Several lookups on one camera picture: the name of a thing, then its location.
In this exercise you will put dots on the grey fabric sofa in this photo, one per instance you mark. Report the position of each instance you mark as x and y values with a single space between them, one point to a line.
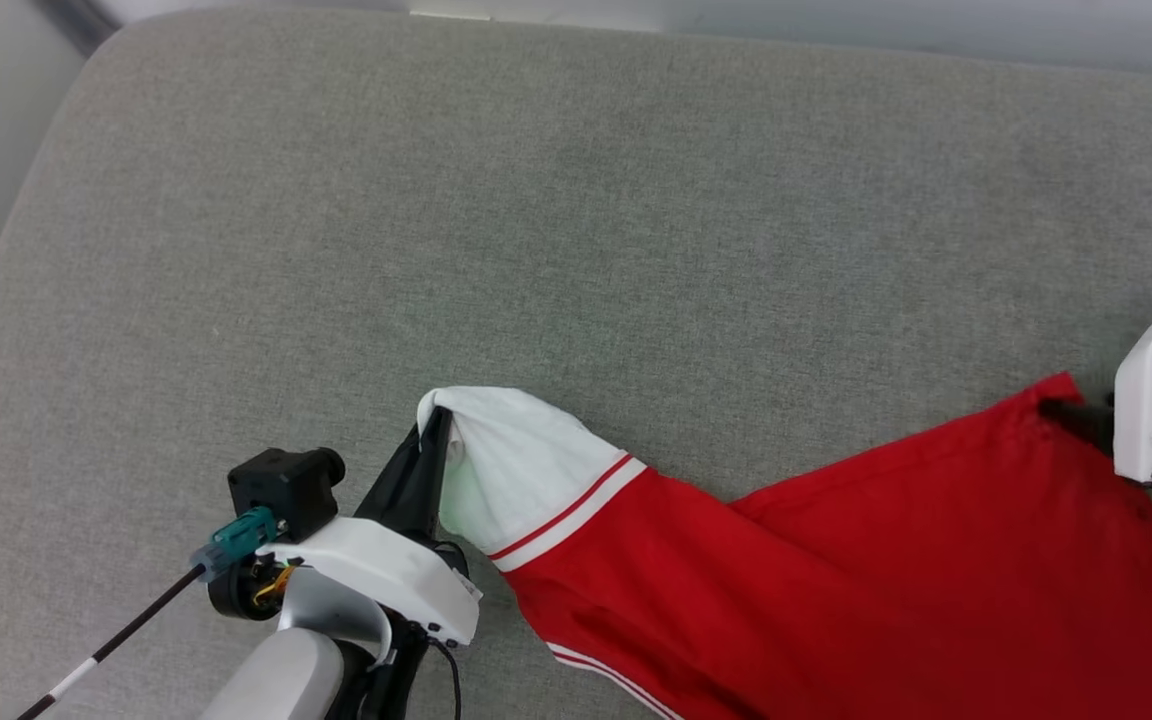
536 250

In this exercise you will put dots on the red basketball jersey garment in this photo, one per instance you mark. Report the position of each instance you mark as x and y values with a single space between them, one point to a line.
836 580

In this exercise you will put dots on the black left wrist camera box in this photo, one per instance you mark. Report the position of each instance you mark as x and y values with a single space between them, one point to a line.
281 490

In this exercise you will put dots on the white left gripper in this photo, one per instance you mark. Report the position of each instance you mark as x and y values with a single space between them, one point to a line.
396 570

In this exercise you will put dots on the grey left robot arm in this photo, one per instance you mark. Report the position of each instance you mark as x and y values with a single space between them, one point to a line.
286 670

